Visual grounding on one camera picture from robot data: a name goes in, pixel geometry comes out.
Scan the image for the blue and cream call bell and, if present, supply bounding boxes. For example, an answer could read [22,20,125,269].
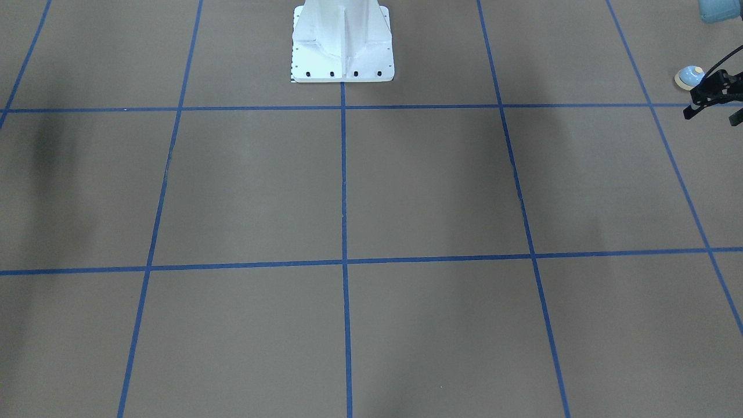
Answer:
[674,66,706,92]

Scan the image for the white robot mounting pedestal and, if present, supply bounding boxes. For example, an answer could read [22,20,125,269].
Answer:
[290,1,395,83]

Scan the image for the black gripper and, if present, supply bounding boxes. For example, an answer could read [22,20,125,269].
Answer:
[684,69,743,127]

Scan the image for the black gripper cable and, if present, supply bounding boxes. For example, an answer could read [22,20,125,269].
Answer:
[701,45,743,85]

